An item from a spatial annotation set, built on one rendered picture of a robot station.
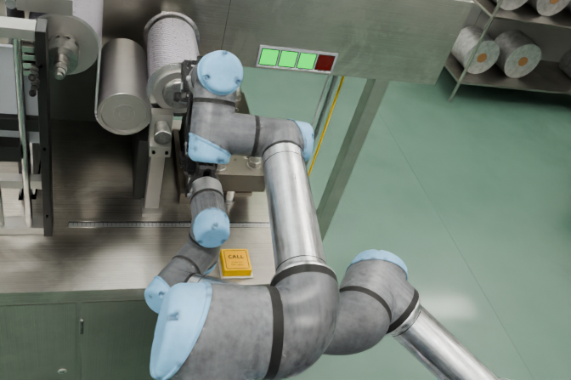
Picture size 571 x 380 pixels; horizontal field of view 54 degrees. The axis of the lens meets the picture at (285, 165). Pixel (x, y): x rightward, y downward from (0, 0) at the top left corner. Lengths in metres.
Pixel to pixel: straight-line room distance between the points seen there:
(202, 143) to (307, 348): 0.41
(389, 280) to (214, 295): 0.49
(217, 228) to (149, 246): 0.31
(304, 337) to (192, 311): 0.14
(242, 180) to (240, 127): 0.52
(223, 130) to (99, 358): 0.86
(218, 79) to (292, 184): 0.22
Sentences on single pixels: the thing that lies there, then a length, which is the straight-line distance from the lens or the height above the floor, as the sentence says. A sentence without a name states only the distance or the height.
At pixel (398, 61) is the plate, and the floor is 1.21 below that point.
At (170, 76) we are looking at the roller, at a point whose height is 1.29.
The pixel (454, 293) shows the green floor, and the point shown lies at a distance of 2.95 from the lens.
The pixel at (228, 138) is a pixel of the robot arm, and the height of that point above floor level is 1.39.
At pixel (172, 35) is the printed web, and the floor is 1.31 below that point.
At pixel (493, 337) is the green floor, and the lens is 2.89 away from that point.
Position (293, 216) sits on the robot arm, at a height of 1.41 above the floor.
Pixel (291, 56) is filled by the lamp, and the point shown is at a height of 1.20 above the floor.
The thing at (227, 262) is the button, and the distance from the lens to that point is 1.39.
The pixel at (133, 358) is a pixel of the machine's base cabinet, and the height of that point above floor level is 0.56.
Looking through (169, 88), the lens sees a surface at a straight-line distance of 1.29.
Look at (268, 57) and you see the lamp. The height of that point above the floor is 1.18.
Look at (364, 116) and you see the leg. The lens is 2.15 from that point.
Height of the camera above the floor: 1.97
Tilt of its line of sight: 38 degrees down
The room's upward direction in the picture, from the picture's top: 17 degrees clockwise
